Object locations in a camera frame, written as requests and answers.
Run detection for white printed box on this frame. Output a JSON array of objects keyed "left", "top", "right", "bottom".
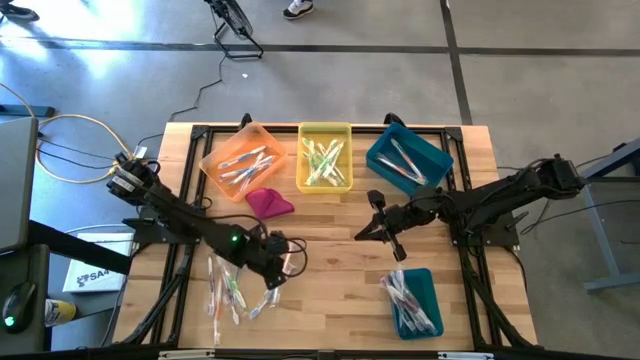
[{"left": 61, "top": 233, "right": 135, "bottom": 295}]

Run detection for white frame bracket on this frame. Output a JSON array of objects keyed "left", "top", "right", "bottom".
[
  {"left": 158, "top": 349, "right": 217, "bottom": 360},
  {"left": 438, "top": 351, "right": 497, "bottom": 360}
]

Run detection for person's foot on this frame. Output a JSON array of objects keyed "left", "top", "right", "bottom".
[
  {"left": 282, "top": 0, "right": 316, "bottom": 21},
  {"left": 0, "top": 2, "right": 40, "bottom": 22}
]

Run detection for pile of toothbrushes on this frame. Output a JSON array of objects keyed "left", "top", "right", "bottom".
[{"left": 387, "top": 272, "right": 421, "bottom": 321}]

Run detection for small blue plastic bin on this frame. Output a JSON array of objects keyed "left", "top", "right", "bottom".
[{"left": 387, "top": 267, "right": 445, "bottom": 341}]

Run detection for yellow floor cable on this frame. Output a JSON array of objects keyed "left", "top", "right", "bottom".
[{"left": 0, "top": 82, "right": 137, "bottom": 185}]

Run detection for magenta folded cloth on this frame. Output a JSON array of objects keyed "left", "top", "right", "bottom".
[{"left": 244, "top": 187, "right": 296, "bottom": 221}]

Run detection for purple toothbrush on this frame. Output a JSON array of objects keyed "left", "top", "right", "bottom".
[
  {"left": 394, "top": 279, "right": 437, "bottom": 335},
  {"left": 206, "top": 254, "right": 217, "bottom": 317},
  {"left": 382, "top": 279, "right": 426, "bottom": 329},
  {"left": 393, "top": 268, "right": 409, "bottom": 326},
  {"left": 379, "top": 273, "right": 416, "bottom": 331}
]

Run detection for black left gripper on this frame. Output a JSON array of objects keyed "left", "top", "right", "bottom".
[{"left": 229, "top": 230, "right": 292, "bottom": 291}]

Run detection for blue-grey metal table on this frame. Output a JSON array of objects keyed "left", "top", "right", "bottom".
[{"left": 579, "top": 137, "right": 640, "bottom": 293}]

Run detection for large blue plastic bin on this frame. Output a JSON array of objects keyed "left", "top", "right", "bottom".
[{"left": 365, "top": 122, "right": 455, "bottom": 197}]

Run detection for green toothbrush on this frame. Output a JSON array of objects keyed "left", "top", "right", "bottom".
[
  {"left": 305, "top": 140, "right": 346, "bottom": 186},
  {"left": 319, "top": 142, "right": 346, "bottom": 181},
  {"left": 308, "top": 154, "right": 346, "bottom": 187},
  {"left": 315, "top": 139, "right": 341, "bottom": 166},
  {"left": 219, "top": 259, "right": 249, "bottom": 310},
  {"left": 302, "top": 137, "right": 321, "bottom": 187},
  {"left": 319, "top": 149, "right": 348, "bottom": 187},
  {"left": 305, "top": 152, "right": 326, "bottom": 187}
]

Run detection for yellow plastic bin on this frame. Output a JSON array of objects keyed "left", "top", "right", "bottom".
[{"left": 296, "top": 121, "right": 354, "bottom": 195}]

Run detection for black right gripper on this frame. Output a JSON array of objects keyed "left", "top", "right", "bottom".
[{"left": 353, "top": 190, "right": 444, "bottom": 263}]

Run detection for black floor cable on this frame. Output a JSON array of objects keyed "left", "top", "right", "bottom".
[{"left": 134, "top": 53, "right": 226, "bottom": 151}]

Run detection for black computer mouse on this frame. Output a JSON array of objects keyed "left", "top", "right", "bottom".
[{"left": 1, "top": 281, "right": 38, "bottom": 335}]

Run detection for black side desk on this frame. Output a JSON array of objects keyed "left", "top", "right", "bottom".
[{"left": 0, "top": 243, "right": 51, "bottom": 357}]

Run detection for orange plastic bin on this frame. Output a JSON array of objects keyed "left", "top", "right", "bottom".
[{"left": 198, "top": 121, "right": 290, "bottom": 203}]

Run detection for yellow can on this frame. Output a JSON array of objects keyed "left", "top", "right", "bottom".
[{"left": 44, "top": 298, "right": 78, "bottom": 328}]

